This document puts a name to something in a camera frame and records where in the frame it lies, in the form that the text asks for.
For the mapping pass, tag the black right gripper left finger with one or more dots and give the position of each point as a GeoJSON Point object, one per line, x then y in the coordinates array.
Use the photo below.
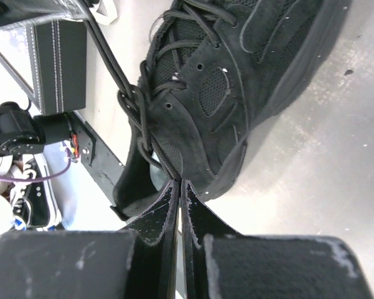
{"type": "Point", "coordinates": [138, 261]}

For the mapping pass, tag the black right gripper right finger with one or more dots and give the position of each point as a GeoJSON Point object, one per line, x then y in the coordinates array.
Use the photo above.
{"type": "Point", "coordinates": [223, 263]}

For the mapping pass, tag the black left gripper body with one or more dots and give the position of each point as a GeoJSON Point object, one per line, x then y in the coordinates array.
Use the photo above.
{"type": "Point", "coordinates": [17, 13]}

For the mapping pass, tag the black shoe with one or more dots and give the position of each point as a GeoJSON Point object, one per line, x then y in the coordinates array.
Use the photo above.
{"type": "Point", "coordinates": [263, 64]}

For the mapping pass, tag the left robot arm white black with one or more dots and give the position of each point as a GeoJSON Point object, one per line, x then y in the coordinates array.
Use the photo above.
{"type": "Point", "coordinates": [23, 129]}

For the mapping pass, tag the black framed compartment box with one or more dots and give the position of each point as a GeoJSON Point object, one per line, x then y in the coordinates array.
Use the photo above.
{"type": "Point", "coordinates": [48, 62]}

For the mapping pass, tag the white ribbon loop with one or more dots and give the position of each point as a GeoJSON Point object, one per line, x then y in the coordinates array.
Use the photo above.
{"type": "Point", "coordinates": [104, 11]}

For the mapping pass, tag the black white sneaker on floor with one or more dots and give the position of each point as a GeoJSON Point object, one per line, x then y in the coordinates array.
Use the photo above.
{"type": "Point", "coordinates": [33, 203]}

